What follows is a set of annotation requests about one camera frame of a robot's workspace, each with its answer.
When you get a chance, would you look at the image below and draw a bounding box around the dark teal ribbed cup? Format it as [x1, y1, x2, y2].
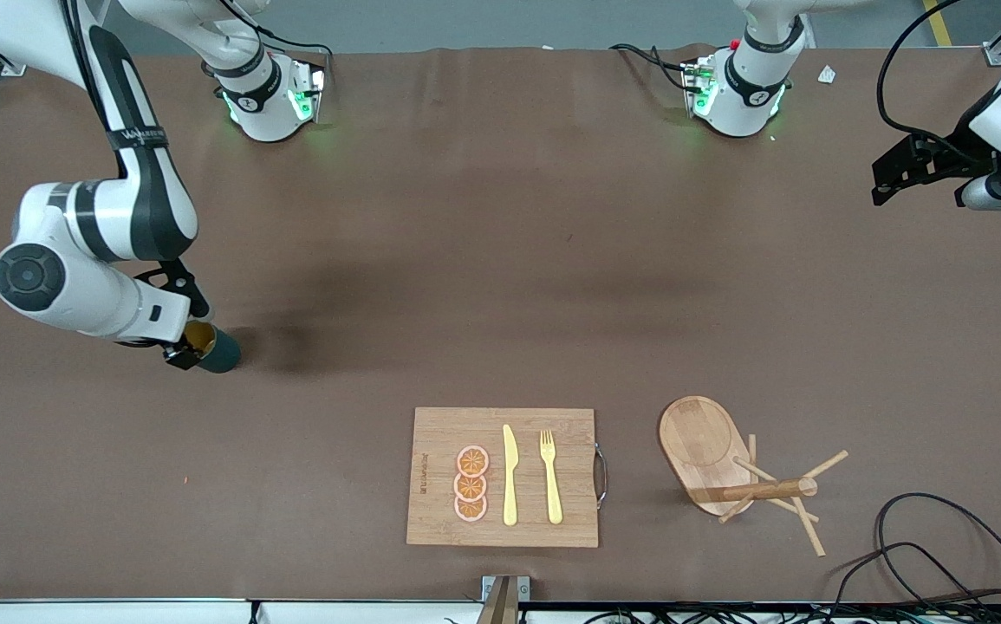
[184, 321, 242, 374]

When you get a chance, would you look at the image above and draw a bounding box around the black base cable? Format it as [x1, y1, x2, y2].
[611, 42, 693, 92]

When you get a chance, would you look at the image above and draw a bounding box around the metal table edge bracket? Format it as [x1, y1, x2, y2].
[480, 575, 532, 624]

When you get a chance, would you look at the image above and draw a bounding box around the yellow plastic fork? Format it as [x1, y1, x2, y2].
[539, 430, 564, 525]

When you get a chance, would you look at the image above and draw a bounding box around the wooden cutting board with handle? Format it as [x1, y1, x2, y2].
[406, 407, 609, 549]

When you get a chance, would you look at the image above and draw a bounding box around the yellow plastic knife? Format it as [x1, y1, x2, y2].
[502, 424, 520, 527]

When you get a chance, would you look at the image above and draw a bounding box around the brown table cover sheet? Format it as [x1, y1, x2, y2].
[0, 43, 1001, 605]

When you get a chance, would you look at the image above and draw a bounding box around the black floor cable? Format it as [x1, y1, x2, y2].
[829, 542, 986, 624]
[874, 492, 1001, 612]

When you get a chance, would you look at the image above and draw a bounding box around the wooden mug tree stand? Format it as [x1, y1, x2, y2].
[659, 395, 849, 558]

